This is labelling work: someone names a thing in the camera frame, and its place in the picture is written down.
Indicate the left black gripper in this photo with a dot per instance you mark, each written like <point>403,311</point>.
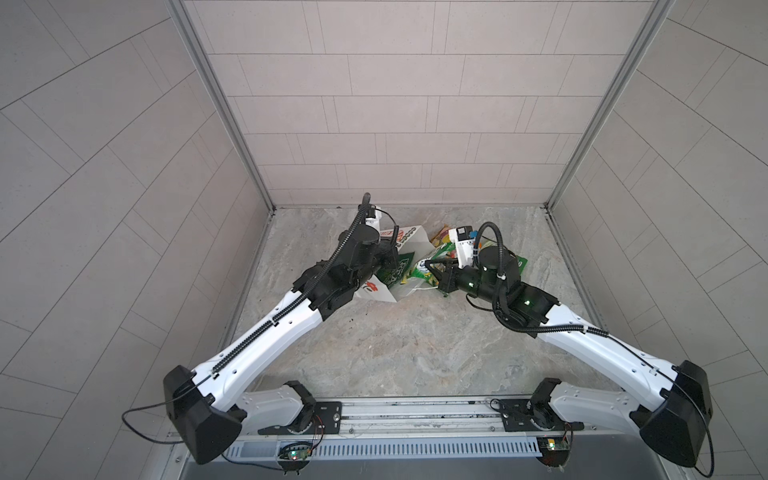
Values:
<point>386,249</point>

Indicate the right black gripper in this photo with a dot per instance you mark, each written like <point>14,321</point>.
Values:
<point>449,273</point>

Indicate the orange Fox's fruits candy bag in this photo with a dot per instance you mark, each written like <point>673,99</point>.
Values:
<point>442,237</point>

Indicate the green Real crisps bag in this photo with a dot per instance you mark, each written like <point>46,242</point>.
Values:
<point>395,275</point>

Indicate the white paper bag with flower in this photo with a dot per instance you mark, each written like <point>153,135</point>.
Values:
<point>410,239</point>

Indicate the green Fox's spring tea bag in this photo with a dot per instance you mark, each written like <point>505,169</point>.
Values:
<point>521,263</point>

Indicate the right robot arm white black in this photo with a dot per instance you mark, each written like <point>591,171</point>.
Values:
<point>667,406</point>

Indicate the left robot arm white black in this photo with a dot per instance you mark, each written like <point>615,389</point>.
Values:
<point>313,298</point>

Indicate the white vent grille strip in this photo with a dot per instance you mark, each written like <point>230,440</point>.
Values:
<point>396,448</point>

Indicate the left circuit board green led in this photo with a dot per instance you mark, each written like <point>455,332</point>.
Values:
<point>296,452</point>

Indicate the right circuit board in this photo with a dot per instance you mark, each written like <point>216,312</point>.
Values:
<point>555,451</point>

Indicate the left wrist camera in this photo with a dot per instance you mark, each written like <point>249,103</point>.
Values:
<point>373,217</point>

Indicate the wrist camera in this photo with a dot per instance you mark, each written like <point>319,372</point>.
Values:
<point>463,239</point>
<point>373,217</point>

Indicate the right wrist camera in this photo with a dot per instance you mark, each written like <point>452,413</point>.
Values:
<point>463,239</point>

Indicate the aluminium mounting rail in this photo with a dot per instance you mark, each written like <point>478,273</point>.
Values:
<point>414,414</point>

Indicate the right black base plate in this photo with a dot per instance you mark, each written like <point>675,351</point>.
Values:
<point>524,414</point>

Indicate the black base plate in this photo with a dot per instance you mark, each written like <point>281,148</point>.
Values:
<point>524,414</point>
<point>327,417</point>

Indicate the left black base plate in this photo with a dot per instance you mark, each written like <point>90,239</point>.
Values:
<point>327,417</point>

